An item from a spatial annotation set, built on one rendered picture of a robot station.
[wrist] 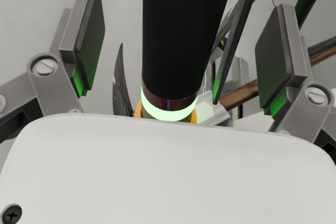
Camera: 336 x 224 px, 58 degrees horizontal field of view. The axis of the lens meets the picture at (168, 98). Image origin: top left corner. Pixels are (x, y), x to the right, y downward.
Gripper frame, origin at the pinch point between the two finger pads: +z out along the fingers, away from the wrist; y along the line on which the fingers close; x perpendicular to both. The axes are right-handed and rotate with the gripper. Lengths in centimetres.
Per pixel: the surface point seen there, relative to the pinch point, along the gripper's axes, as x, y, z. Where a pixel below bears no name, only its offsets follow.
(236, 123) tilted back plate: -57, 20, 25
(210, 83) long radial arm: -52, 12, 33
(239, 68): -51, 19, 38
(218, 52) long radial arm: -54, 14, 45
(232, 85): -51, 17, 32
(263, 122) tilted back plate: -52, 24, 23
